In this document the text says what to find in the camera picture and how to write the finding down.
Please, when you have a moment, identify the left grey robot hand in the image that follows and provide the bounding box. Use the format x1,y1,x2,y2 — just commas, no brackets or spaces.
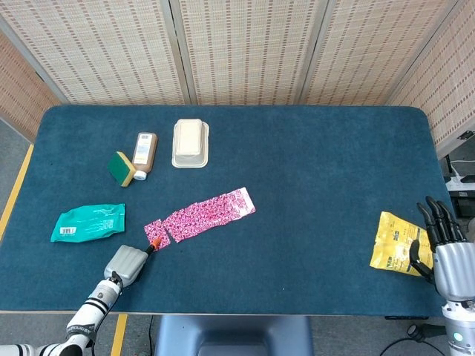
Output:
103,236,162,289

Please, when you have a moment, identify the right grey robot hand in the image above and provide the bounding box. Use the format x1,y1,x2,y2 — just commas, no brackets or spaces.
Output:
407,196,475,302

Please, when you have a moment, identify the pink patterned packet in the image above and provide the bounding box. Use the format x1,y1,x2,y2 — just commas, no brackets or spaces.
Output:
143,219,172,250

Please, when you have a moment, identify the row of pink patterned packets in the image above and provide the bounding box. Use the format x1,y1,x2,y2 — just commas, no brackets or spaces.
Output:
163,187,257,244

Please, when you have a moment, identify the green plastic package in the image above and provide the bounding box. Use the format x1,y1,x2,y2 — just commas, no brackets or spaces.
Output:
50,202,127,244

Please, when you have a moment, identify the yellow plastic package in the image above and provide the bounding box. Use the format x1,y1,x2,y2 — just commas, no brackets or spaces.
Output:
369,211,436,277

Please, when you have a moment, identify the white power strip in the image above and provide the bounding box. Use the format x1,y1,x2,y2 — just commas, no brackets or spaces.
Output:
444,173,475,192

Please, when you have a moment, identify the green and yellow sponge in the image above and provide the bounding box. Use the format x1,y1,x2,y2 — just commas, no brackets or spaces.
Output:
107,150,136,188

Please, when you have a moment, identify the brown bottle with white cap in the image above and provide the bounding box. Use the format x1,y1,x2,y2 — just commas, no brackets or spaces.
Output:
131,132,159,182

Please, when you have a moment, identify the blue table base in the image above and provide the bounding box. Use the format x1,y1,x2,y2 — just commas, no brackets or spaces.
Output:
153,314,315,356

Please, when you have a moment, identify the beige plastic container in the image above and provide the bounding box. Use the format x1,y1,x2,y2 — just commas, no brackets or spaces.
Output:
171,118,211,169

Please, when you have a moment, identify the woven bamboo screen panel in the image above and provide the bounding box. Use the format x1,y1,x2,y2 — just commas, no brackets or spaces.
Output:
0,0,192,107
168,0,331,107
387,0,475,157
298,0,465,107
0,29,62,144

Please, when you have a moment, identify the dark blue felt table cover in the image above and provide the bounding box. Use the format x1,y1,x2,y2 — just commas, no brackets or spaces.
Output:
0,105,456,317

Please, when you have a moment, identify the black floor cable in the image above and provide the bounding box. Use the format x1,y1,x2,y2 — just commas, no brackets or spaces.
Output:
378,335,448,356

